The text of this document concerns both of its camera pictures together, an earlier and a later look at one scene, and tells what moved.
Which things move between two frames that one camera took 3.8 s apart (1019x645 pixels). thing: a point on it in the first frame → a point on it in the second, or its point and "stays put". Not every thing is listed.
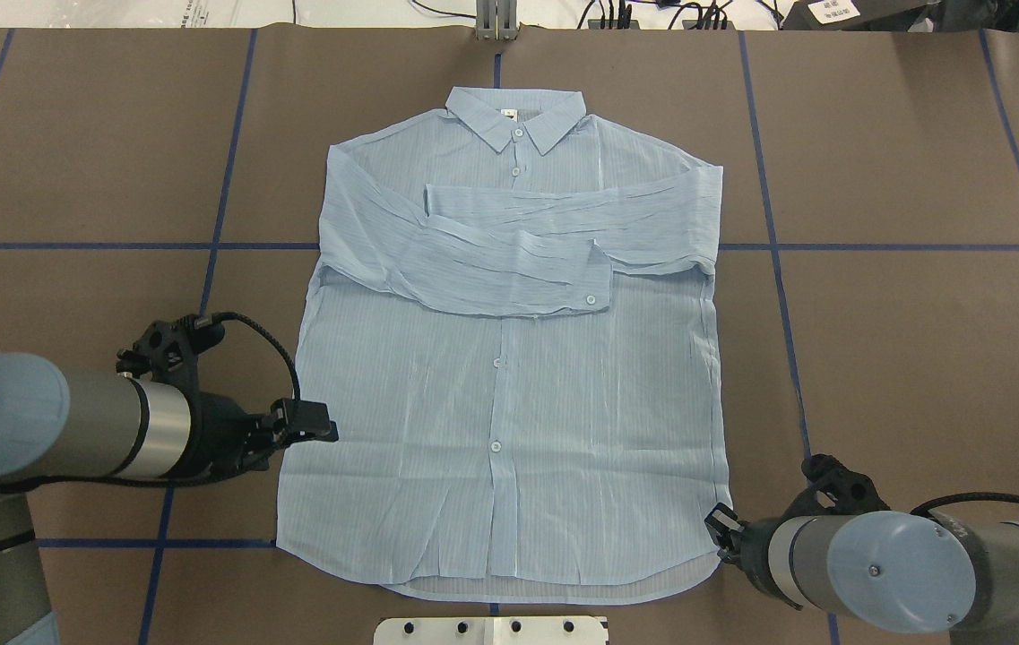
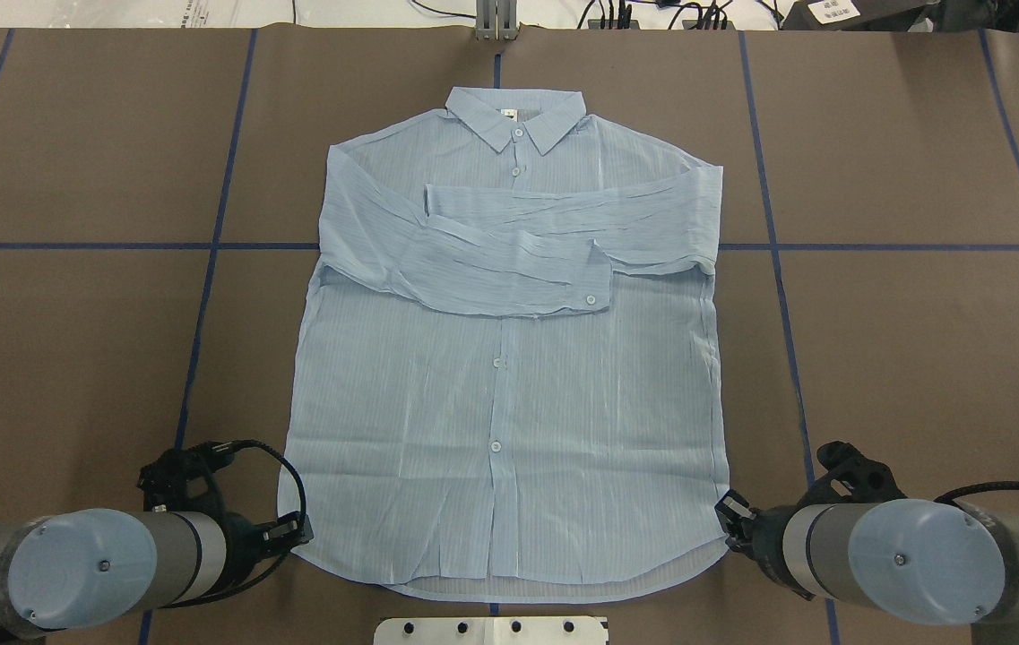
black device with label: (861, 15) stays put
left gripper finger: (294, 419) → (291, 530)
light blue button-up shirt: (511, 336) stays put
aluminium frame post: (496, 20) stays put
